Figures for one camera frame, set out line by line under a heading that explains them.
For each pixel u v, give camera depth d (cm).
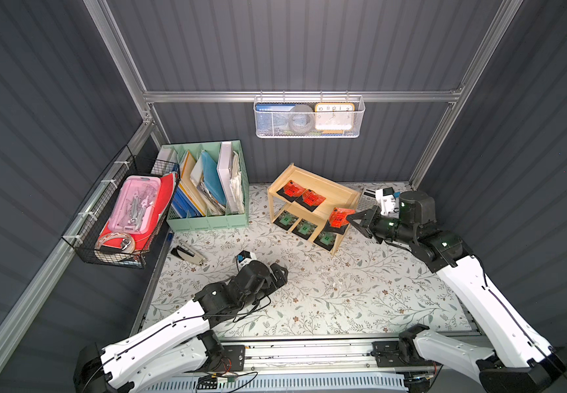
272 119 92
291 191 89
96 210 65
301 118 88
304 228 102
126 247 67
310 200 87
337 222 69
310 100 89
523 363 37
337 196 89
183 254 95
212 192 95
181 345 60
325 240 98
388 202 63
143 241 68
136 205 72
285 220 105
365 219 60
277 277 67
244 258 69
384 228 58
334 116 88
